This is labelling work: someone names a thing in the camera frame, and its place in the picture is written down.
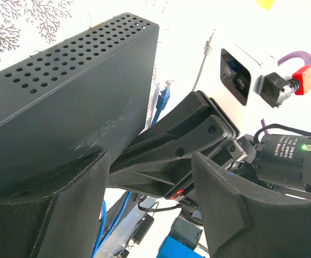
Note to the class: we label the lime green bowl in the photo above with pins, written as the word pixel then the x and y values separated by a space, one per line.
pixel 265 4

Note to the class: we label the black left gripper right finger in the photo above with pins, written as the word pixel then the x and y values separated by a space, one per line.
pixel 243 219

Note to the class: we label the black network switch box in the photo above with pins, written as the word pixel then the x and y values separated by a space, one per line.
pixel 86 94

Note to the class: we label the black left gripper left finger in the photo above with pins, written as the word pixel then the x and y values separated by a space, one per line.
pixel 55 215

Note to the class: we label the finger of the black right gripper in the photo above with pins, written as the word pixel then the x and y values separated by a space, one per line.
pixel 197 123
pixel 156 173

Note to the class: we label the blue box below table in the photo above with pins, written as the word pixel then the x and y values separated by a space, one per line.
pixel 171 248

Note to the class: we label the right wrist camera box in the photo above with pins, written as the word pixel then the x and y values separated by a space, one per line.
pixel 241 74

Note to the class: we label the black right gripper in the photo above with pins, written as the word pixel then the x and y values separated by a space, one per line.
pixel 277 157

